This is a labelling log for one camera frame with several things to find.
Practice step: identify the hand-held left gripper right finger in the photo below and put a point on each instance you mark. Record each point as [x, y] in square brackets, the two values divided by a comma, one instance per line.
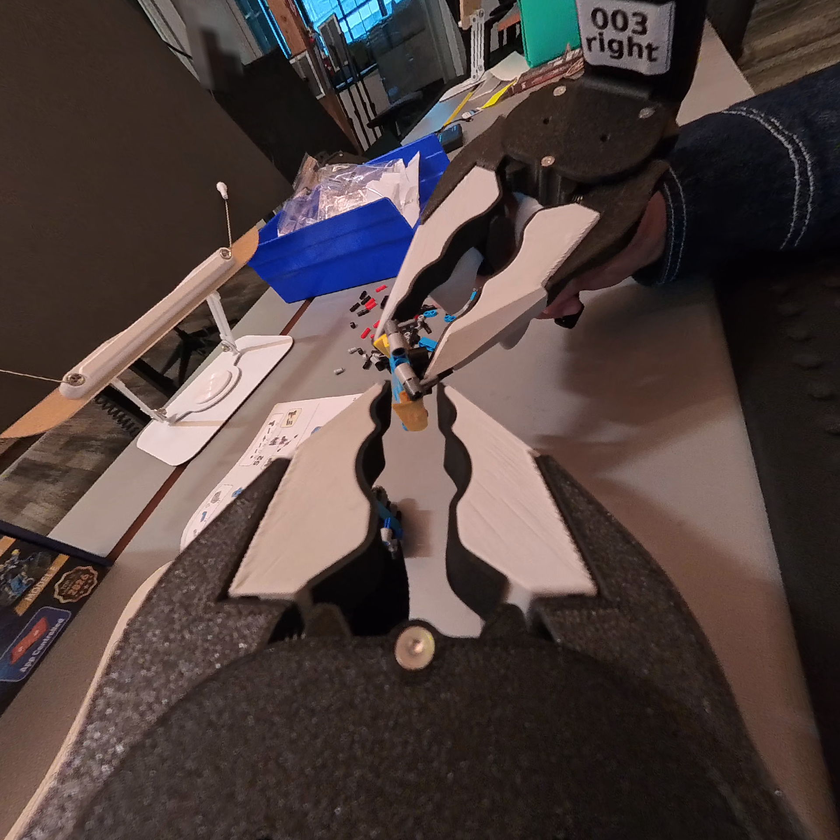
[518, 518]

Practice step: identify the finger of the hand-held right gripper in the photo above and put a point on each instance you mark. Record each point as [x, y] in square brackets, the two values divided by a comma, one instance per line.
[525, 295]
[453, 210]

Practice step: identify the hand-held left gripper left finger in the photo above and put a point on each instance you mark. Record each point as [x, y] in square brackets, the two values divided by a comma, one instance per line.
[308, 518]

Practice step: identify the black and blue gear assembly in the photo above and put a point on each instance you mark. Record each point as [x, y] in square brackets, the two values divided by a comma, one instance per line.
[392, 525]

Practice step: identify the yellow and blue brick assembly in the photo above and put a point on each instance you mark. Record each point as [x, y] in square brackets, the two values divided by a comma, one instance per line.
[410, 413]

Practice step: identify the white and wooden desk lamp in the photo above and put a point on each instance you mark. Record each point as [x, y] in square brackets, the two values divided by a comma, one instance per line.
[477, 39]

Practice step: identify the grey desk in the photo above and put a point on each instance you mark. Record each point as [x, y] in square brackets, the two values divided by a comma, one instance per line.
[656, 459]

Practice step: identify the person's right hand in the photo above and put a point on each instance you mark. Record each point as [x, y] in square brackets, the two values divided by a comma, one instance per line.
[630, 262]

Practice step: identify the brown patterned box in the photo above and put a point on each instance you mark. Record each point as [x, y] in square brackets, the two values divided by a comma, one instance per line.
[551, 75]

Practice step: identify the open instruction booklet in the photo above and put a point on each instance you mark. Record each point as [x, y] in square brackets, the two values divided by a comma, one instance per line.
[289, 420]

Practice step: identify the teal felt bag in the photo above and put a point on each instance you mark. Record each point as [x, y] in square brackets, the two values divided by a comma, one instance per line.
[548, 33]

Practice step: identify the crumpled clear plastic wrappers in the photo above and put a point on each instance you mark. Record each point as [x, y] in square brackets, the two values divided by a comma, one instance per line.
[341, 190]

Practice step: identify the pile of loose building pieces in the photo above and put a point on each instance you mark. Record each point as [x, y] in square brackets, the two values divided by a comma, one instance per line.
[367, 302]

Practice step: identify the blue plastic bin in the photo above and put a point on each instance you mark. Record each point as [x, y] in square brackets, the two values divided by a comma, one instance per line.
[328, 256]

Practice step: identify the dark blue toy kit box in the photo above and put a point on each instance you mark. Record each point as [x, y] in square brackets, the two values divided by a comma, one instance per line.
[39, 630]

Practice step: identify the black panel with wooden edge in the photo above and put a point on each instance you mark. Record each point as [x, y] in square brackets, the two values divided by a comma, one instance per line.
[98, 164]

